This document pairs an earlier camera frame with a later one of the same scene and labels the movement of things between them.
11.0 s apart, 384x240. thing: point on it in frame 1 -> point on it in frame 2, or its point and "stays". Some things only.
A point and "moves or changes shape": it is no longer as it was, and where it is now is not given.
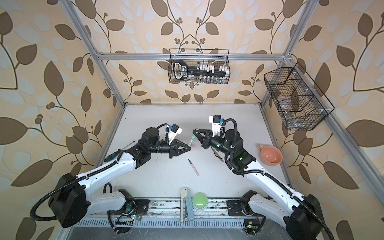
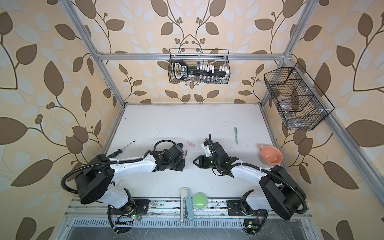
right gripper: x=201 y=140 -> x=202 y=161
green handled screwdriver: x=112 y=156 stays
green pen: x=192 y=138 moves or changes shape
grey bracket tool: x=188 y=203 stays
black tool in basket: x=181 y=71 stays
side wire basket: x=301 y=104 stays
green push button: x=199 y=201 stays
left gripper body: x=161 y=146 -> x=179 y=165
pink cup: x=270 y=155 stays
